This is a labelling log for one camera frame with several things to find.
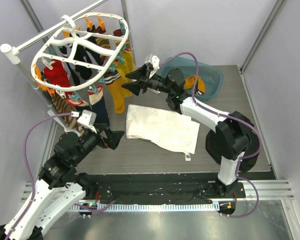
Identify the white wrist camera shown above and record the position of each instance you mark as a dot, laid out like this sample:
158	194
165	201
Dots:
86	119
153	62

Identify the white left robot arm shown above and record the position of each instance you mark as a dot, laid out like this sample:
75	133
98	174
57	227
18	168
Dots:
59	186

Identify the yellow sock striped cuff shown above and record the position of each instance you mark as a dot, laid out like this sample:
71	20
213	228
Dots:
199	86

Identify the black crumpled cloth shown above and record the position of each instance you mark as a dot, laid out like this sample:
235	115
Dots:
231	138

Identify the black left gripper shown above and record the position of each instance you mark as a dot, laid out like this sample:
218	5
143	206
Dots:
113	137

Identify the teal plastic basin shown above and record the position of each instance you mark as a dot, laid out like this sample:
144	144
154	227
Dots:
211	76

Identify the white drying rack stand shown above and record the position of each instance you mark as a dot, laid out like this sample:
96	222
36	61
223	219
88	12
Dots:
68	43

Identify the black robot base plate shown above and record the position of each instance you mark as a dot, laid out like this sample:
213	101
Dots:
166	188

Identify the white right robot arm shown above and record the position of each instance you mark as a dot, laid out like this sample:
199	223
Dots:
185	103

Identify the aluminium cable duct rail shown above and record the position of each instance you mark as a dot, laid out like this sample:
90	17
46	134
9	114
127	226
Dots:
268	192

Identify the maroon tan striped sock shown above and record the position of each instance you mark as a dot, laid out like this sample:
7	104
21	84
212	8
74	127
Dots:
99	41

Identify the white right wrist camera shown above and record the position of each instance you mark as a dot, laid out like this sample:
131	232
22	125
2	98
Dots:
153	62

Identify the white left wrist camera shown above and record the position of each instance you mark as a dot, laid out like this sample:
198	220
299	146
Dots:
86	119

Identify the white folded towel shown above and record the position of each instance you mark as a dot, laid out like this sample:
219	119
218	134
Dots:
167	129

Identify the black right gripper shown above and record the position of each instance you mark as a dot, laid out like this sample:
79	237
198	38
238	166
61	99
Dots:
144	81

